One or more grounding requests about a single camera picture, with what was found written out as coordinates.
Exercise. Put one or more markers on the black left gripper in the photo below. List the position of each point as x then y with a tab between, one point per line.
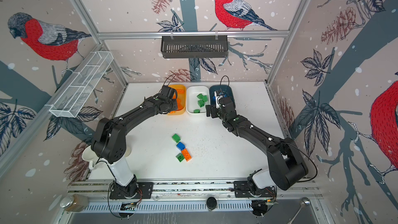
174	100

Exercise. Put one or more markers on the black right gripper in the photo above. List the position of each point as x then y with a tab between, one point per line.
215	109

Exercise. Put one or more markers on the green lego brick bottom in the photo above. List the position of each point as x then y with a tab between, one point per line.
180	157

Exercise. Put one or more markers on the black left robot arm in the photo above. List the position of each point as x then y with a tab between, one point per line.
109	140

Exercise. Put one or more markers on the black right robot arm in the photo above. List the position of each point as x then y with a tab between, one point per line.
285	161

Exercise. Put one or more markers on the dark teal plastic bin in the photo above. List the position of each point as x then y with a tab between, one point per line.
227	90

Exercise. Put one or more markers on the yellow plastic bin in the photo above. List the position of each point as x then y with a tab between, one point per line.
181	101

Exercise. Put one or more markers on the white plastic bin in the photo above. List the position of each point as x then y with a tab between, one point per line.
193	103

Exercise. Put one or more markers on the orange lego brick upright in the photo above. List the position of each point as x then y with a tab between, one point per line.
186	155

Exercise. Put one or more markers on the white ceramic mug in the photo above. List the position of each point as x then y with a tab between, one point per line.
91	157

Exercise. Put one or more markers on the black round knob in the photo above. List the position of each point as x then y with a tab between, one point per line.
211	203

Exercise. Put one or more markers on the glass jar with lid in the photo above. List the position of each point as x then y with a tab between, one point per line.
74	203

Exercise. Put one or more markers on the black hanging wire basket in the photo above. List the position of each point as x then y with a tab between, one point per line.
185	47

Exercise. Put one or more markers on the white wire mesh basket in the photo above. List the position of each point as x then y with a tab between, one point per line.
84	81

